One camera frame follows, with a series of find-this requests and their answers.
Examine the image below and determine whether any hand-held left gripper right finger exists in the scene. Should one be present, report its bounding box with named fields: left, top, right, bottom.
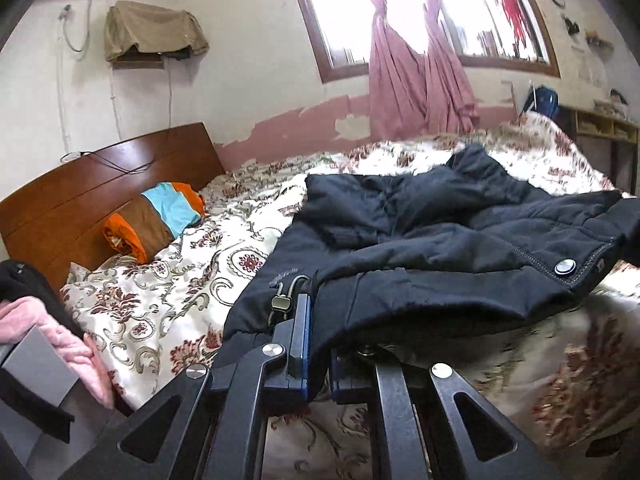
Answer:
left=329, top=347, right=551, bottom=480

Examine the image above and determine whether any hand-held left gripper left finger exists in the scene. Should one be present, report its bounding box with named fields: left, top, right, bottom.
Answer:
left=65, top=294, right=315, bottom=480

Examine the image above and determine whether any black padded jacket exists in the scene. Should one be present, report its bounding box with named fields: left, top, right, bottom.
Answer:
left=222, top=142, right=640, bottom=361

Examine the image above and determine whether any floral bedspread bed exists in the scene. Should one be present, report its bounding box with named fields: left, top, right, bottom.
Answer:
left=60, top=110, right=640, bottom=480

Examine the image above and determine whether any orange brown blue pillow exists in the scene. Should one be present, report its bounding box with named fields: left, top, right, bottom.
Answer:
left=102, top=182, right=207, bottom=265

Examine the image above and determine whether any pink fluffy garment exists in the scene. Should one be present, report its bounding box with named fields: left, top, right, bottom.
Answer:
left=0, top=296, right=116, bottom=408

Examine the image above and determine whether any grey box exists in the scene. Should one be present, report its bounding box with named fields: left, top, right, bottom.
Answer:
left=0, top=327, right=81, bottom=456

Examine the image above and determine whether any wooden bed headboard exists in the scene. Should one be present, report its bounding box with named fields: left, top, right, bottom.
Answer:
left=0, top=121, right=226, bottom=291

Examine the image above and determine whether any wooden framed window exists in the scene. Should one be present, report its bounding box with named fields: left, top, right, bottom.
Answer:
left=282, top=0, right=561, bottom=83

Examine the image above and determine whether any blue backpack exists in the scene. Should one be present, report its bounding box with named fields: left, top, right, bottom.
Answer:
left=520, top=86, right=561, bottom=121

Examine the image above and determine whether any wooden shelf unit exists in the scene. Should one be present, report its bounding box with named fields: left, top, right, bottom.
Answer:
left=555, top=105, right=640, bottom=196

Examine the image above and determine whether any red hanging garment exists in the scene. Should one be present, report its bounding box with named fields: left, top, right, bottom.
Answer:
left=495, top=0, right=531, bottom=43

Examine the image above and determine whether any wall shelf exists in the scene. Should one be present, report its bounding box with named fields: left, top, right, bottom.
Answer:
left=112, top=52, right=166, bottom=68

